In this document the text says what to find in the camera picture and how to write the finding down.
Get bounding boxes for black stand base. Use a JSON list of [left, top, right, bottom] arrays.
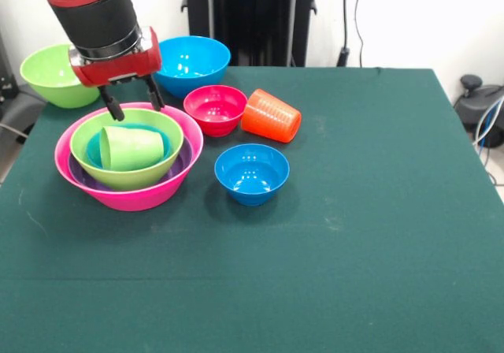
[[452, 74, 504, 149], [0, 33, 48, 133]]

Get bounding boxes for lime green large bowl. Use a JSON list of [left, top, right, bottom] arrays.
[[69, 107, 185, 191], [19, 43, 102, 110]]

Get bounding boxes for lime green small cup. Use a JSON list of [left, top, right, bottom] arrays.
[[98, 125, 165, 173]]

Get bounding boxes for blue large bowl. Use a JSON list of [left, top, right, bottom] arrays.
[[152, 35, 232, 100]]

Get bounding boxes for thin black cable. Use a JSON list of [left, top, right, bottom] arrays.
[[354, 0, 365, 69]]

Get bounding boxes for turquoise bowl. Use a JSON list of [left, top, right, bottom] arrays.
[[85, 122, 172, 170]]

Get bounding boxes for red small bowl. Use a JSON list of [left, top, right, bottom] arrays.
[[183, 85, 249, 138]]

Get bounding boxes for pink large bowl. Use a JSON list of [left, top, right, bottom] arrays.
[[54, 101, 205, 213]]

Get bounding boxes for grey cable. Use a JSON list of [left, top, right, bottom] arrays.
[[0, 122, 29, 139]]

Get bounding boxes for dark green table cloth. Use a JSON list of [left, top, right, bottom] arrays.
[[0, 63, 504, 353]]

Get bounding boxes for purple shallow bowl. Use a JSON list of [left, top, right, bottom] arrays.
[[67, 136, 193, 195]]

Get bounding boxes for dark blue small bowl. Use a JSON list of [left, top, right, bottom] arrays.
[[213, 143, 290, 207]]

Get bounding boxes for black cable with plug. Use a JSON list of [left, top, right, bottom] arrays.
[[338, 0, 352, 67]]

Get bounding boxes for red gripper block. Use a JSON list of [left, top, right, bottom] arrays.
[[69, 25, 166, 122]]

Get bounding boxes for orange cup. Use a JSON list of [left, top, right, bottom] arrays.
[[240, 88, 303, 144]]

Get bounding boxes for tangled floor cables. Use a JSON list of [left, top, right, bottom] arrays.
[[475, 96, 504, 188]]

